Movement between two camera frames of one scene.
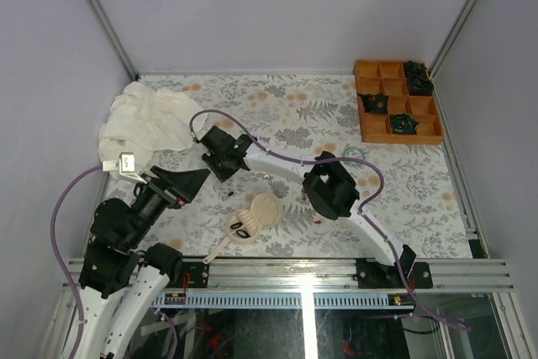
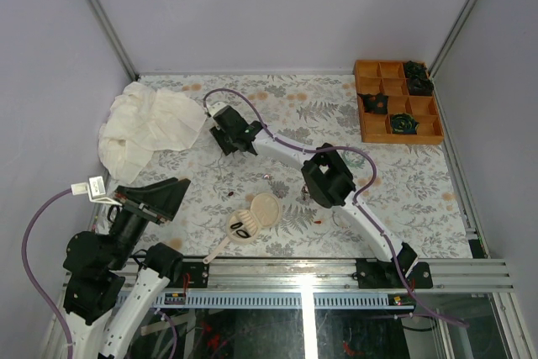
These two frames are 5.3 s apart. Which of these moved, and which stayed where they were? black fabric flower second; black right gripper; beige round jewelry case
Moved: black right gripper
Stayed: beige round jewelry case; black fabric flower second
